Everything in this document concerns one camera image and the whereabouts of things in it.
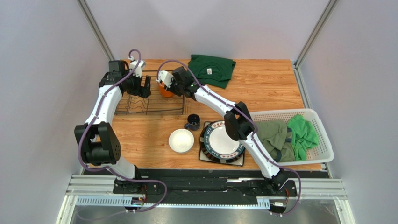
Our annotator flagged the orange mug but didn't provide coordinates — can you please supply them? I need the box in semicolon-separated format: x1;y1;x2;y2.
158;83;174;98

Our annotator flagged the blue mug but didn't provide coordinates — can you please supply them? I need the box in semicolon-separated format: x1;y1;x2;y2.
184;114;200;131

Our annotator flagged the white ribbed bowl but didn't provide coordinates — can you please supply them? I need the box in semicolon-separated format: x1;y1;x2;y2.
168;129;194;154

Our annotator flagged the green rimmed round plate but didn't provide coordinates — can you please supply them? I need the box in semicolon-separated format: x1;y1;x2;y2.
201;120;247;158

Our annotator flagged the brown rimmed round plate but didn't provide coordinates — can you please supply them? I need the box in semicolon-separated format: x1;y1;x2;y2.
199;121;247;163

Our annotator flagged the square floral plate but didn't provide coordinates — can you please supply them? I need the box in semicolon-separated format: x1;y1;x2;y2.
199;121;246;168

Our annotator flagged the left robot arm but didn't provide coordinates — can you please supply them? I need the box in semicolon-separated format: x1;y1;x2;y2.
74;59;151;194

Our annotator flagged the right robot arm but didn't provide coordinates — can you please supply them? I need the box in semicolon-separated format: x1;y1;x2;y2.
156;67;288;191

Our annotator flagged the dark green folded shirt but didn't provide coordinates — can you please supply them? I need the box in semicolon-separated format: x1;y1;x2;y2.
188;54;236;89

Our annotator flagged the olive green shirt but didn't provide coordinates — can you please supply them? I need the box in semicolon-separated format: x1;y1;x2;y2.
255;120;296;163

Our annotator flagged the bright green cloth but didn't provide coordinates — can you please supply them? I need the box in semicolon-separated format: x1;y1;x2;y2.
287;114;319;161

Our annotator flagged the white laundry basket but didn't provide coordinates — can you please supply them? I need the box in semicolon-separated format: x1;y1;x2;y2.
250;108;334;167

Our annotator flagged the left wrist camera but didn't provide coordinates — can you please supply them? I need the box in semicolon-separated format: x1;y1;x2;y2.
129;60;146;78

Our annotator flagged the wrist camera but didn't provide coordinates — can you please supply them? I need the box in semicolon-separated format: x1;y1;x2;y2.
129;60;146;78
156;70;174;91

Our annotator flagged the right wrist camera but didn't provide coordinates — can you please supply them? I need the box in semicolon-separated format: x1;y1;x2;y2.
156;70;174;91

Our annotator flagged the black wire dish rack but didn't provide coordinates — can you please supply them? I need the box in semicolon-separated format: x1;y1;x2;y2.
115;70;185;115

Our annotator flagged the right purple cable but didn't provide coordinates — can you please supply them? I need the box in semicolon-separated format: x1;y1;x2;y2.
156;59;302;217

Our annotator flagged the left aluminium frame post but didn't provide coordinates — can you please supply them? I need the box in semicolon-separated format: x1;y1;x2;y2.
77;0;115;61

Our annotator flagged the aluminium frame post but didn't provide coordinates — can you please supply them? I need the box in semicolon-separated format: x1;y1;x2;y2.
77;0;115;61
294;0;339;68

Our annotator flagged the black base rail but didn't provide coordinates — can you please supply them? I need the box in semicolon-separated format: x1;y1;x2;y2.
84;168;307;207

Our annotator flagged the right aluminium frame post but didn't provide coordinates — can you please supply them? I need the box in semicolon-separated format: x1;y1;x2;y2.
294;0;339;68

